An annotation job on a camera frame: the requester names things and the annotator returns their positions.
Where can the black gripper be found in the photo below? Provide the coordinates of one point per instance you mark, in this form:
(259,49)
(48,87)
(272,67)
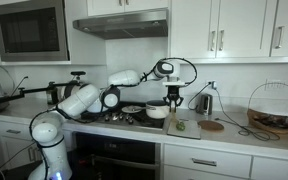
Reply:
(173,91)

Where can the wooden spatula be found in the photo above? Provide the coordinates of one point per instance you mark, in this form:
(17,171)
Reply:
(173,113)

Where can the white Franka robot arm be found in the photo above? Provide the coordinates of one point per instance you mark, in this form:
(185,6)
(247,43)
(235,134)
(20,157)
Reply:
(80,100)

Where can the grey chopping board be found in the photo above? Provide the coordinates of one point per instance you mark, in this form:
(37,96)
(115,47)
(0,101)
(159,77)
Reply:
(192,131)

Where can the dark basket contents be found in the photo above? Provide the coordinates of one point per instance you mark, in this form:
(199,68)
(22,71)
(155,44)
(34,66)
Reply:
(277,120)

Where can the green pepper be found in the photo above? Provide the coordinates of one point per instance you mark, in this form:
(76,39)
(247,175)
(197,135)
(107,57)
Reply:
(180,126)

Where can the black gas cooktop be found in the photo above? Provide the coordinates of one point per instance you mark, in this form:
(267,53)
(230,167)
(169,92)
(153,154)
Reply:
(152,124)

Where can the steel electric kettle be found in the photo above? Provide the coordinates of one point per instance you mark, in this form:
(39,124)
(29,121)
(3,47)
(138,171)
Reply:
(204,105)

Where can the round wooden trivet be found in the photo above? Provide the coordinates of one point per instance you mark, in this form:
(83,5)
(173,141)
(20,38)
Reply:
(210,126)

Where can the small white saucepan lid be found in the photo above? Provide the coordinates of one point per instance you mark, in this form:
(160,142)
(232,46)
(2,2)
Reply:
(129,110)

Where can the steel cooktop knob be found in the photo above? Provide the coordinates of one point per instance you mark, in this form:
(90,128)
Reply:
(107,117)
(114,116)
(130,120)
(122,116)

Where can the white drawer front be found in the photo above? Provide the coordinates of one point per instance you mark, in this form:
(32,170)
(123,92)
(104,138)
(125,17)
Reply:
(180,156)
(184,175)
(17,131)
(270,170)

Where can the steel range hood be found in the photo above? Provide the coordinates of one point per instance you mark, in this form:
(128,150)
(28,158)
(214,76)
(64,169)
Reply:
(124,25)

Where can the steel built-in microwave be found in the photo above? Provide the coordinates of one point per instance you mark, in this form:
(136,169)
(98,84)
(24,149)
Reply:
(30,30)

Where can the white base cabinet door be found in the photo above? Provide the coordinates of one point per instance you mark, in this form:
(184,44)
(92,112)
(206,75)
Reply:
(14,151)

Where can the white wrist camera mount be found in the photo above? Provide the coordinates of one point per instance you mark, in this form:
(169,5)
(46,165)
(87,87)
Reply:
(173,83)

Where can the white wall outlet with plugs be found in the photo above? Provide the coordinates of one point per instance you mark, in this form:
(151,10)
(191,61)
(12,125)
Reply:
(212,85)

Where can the black camera on stand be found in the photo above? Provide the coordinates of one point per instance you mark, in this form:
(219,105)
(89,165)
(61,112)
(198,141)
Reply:
(78,73)

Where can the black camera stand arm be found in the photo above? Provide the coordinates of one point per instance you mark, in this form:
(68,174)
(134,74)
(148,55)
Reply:
(37,89)

